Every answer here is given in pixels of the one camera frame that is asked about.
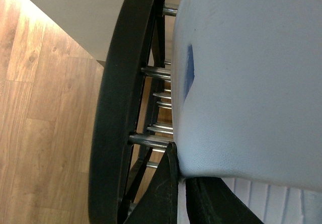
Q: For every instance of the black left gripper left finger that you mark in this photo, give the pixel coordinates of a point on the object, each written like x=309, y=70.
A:
x=159, y=204

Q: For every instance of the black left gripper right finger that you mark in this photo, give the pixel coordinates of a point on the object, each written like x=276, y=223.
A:
x=209, y=200

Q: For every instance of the light blue slipper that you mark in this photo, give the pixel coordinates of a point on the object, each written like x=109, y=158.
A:
x=246, y=103

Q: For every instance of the black metal shoe rack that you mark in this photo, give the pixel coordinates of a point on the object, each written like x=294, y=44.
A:
x=122, y=161

